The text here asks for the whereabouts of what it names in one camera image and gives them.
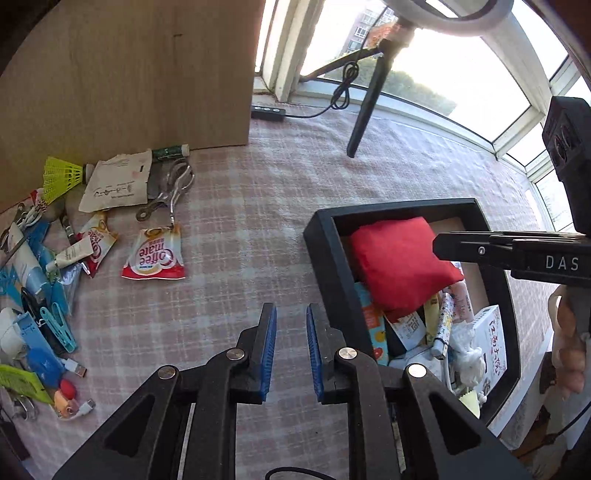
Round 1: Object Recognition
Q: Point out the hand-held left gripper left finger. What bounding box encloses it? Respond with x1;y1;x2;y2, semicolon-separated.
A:
51;302;278;480

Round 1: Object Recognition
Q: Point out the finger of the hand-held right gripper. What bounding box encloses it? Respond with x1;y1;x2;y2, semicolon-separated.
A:
433;231;587;271

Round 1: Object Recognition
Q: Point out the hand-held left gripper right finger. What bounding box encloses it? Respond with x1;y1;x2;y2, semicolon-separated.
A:
306;302;532;480

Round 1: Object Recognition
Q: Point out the small pink bottle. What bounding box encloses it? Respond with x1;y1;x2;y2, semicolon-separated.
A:
450;281;469;324

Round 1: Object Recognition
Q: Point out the teal fruit print cream tube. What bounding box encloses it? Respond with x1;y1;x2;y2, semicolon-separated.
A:
355;282;389;365

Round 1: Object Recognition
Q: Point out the red cloth bag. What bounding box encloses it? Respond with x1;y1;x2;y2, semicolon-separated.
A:
348;217;464;319

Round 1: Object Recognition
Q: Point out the yellow tea sachet stick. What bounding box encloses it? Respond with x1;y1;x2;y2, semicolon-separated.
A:
425;295;440;334

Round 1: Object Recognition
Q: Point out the black tray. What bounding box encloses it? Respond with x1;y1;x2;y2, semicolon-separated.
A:
302;198;522;425

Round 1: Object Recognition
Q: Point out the black wet wipes pack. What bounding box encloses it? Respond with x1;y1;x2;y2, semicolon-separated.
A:
385;314;428;356

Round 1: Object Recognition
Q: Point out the white floral print box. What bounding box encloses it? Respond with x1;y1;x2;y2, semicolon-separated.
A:
475;305;509;398

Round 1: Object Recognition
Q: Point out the person's right hand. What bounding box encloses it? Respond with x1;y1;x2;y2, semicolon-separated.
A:
549;284;591;395

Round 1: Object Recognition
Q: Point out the white dotted tube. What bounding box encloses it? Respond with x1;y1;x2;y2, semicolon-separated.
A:
429;291;455;361

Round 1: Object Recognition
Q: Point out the white plastic bag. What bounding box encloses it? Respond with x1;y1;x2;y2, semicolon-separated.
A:
450;323;485;388

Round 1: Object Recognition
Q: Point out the red white creamer sachet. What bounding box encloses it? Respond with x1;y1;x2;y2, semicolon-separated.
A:
81;212;118;278
121;224;187;281

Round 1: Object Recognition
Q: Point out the black tripod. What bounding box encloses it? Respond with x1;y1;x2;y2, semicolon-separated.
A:
302;28;416;159

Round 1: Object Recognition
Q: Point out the orange fish toy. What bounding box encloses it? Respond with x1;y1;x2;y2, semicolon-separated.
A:
53;378;84;421

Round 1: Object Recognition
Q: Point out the small white tube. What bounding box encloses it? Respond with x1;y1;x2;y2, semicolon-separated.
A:
45;237;95;273

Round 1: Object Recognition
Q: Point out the dark green small tube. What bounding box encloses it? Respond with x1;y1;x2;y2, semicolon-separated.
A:
151;144;190;161

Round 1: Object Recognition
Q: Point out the beige paper envelope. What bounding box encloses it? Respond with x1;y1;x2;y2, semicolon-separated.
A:
78;150;153;213

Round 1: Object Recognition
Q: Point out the black inline controller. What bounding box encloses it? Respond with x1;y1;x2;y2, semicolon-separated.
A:
250;105;286;121

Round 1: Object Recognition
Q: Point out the white round toy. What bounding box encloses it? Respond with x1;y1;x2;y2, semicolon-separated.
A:
0;308;28;363

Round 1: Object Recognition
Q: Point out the yellow shuttlecock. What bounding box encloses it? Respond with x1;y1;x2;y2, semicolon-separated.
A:
42;157;95;205

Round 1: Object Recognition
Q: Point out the wooden board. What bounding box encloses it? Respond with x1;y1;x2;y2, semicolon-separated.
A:
0;0;266;213

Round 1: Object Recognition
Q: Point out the thin black cable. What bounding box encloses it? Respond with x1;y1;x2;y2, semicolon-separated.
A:
265;467;333;480

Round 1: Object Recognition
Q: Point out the white usb cable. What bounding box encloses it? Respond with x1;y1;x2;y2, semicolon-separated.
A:
58;357;96;416

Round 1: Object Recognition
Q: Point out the ring light cable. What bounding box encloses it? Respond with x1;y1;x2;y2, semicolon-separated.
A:
284;60;361;120

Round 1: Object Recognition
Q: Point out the white ring light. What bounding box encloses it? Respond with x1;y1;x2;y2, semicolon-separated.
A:
383;0;515;31

